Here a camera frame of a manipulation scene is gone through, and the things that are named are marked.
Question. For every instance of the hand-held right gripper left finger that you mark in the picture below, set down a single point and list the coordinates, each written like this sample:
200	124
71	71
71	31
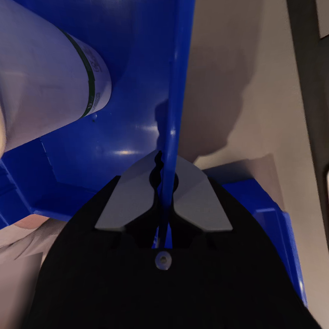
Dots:
126	203

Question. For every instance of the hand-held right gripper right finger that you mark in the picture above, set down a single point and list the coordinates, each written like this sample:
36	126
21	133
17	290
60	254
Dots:
200	203

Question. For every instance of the blue plastic bin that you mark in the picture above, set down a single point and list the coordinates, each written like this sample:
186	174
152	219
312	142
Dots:
133	103
272	216

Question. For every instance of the white paper cup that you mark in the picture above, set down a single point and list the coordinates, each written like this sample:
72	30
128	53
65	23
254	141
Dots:
46	77

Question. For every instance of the person's leg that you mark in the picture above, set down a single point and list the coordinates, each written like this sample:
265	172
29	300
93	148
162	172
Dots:
20	272

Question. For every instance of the black flat mat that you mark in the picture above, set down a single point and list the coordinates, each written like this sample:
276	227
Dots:
311	77

